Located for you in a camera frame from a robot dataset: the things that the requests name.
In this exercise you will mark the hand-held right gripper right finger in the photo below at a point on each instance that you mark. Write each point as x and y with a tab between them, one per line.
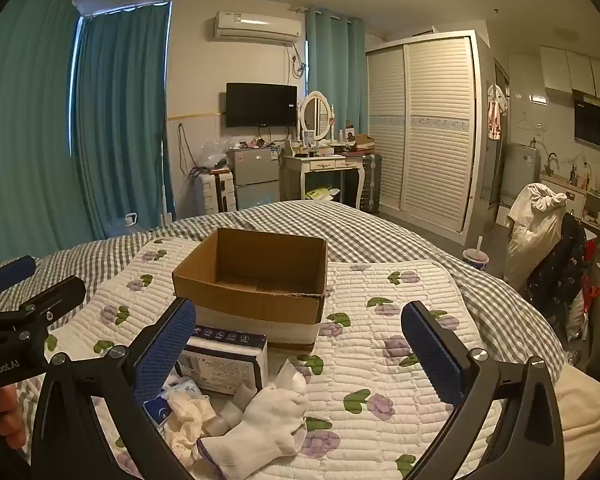
432	355

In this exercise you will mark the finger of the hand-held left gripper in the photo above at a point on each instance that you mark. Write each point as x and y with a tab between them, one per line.
55	300
12	272

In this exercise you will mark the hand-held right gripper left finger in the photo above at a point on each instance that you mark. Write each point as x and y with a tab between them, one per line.
164	352

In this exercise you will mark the white tissue pack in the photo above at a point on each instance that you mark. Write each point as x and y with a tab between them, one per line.
225	365

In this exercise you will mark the cream cloth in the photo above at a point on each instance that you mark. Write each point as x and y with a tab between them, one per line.
190	412

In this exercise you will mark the brown cardboard box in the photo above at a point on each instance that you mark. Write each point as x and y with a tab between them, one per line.
260	310

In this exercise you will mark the white sock purple trim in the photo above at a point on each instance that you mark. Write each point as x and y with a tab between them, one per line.
270	422

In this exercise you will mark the person's left hand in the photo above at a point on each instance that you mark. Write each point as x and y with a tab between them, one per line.
2	410

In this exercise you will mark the light blue patterned packet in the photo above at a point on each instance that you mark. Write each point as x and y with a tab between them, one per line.
182	389

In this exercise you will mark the white floral quilted blanket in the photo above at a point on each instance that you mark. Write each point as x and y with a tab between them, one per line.
380	375

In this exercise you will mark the small blue packet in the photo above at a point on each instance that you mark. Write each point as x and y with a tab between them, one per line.
157	410

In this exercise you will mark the drink cup with straw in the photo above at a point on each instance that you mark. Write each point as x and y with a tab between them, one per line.
476	259

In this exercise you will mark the floral quilted mat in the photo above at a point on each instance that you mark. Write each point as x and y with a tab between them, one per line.
380	240

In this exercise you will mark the wide teal curtain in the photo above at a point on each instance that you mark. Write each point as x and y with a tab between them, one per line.
25	135

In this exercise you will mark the chair with dark clothing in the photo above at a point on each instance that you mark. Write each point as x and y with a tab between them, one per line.
560	270

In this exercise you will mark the white jacket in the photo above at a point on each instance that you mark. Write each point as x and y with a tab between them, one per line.
532	230

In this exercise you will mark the cream blanket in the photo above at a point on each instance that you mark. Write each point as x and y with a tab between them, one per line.
590	410

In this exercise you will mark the white suitcase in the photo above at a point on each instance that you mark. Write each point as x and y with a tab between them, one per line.
212	192

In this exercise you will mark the red bag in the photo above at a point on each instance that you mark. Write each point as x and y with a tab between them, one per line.
591	300

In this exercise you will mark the teal window curtain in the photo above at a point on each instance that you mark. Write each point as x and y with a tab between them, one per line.
120	120

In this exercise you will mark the green bag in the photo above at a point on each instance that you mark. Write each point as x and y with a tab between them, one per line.
321	194

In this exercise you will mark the clear plastic bag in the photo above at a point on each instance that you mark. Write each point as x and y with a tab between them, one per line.
212	155

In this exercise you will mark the silver mini fridge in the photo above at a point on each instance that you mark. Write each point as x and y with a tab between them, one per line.
255	170

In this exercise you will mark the white louvered wardrobe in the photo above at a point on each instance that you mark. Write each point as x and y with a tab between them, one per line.
430	135

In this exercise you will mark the small cardboard box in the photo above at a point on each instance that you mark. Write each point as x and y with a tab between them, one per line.
362	142

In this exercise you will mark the white vanity table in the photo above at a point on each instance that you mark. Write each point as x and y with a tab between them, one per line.
315	164

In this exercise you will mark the pink hanging towel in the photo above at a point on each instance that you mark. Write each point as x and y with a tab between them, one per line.
495	115

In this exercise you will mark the white oval mirror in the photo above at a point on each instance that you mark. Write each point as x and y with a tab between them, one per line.
316	115

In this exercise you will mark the black range hood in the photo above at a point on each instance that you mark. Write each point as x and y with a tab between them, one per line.
597	122

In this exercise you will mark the narrow teal curtain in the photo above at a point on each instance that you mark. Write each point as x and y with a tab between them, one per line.
335	70

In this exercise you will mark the white kitchen cabinets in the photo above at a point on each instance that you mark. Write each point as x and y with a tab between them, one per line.
577	72

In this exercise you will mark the white air conditioner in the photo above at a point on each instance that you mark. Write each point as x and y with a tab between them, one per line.
255	26

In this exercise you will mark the black wall television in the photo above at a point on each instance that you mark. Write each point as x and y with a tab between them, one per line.
261	105

